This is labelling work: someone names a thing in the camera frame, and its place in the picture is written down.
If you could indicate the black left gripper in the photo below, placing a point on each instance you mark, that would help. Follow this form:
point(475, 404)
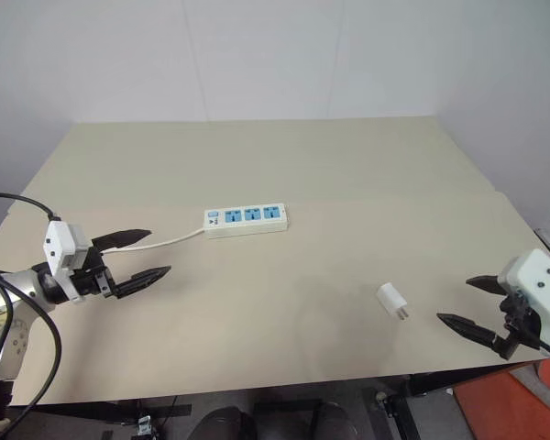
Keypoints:
point(91, 279)

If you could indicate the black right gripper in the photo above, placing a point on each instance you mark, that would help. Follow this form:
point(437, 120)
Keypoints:
point(520, 321)

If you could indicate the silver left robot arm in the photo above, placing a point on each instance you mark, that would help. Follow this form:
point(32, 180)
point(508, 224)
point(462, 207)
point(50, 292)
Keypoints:
point(20, 284)

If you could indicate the white plug adapter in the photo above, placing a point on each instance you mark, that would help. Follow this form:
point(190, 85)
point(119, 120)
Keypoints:
point(388, 298)

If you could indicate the white power strip blue sockets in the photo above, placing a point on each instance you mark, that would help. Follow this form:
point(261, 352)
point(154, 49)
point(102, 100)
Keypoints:
point(247, 222)

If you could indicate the orange red floor object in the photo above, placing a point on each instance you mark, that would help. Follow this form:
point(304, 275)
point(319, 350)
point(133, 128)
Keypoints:
point(495, 408)

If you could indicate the small white black fitting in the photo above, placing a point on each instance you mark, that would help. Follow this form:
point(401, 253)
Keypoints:
point(144, 425)

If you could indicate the dark rounded shape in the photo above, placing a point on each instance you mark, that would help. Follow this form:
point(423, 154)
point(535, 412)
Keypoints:
point(334, 421)
point(222, 424)

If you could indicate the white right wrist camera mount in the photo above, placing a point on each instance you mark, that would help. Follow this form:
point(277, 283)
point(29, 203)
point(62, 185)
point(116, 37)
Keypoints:
point(538, 284)

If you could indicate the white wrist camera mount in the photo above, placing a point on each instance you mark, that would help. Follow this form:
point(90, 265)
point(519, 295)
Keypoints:
point(57, 243)
point(538, 284)

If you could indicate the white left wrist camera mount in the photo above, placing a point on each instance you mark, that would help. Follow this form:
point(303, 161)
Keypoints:
point(57, 243)

